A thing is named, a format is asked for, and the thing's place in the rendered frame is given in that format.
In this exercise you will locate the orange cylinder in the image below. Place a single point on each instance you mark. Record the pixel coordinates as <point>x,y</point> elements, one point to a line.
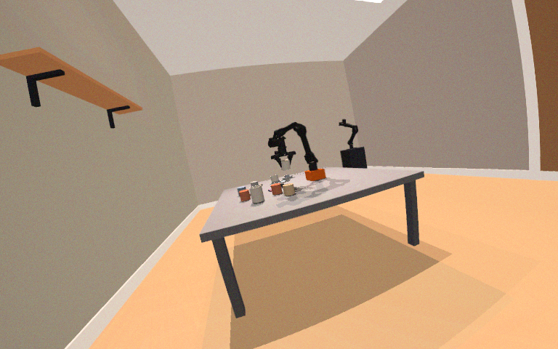
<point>244,195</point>
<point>276,188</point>

